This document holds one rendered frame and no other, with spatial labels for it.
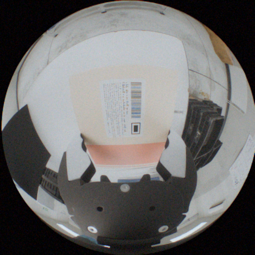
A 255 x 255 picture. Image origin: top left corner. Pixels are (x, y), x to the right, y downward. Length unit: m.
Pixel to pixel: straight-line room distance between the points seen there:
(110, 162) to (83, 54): 0.21
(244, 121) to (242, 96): 0.54
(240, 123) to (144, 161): 2.49
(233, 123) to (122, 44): 2.58
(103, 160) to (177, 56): 0.25
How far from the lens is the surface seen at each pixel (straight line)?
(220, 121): 0.87
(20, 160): 0.41
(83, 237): 0.27
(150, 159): 0.15
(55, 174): 0.73
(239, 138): 2.59
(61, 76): 0.22
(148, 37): 0.19
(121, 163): 0.15
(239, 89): 2.45
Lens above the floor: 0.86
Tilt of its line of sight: 58 degrees down
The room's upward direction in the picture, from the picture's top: 175 degrees clockwise
